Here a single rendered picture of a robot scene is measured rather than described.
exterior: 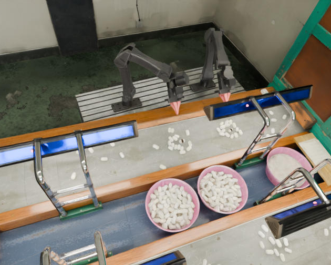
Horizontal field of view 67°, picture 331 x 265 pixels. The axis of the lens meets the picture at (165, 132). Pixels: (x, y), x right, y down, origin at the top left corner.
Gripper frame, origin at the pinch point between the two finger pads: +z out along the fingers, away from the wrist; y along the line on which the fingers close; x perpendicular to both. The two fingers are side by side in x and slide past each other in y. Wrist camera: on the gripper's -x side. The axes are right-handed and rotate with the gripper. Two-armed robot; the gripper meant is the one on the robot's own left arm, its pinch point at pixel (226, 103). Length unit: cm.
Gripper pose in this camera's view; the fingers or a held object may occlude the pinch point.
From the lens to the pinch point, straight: 159.2
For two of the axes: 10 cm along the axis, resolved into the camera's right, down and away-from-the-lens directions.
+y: 9.4, -2.1, 2.8
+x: -3.0, -0.7, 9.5
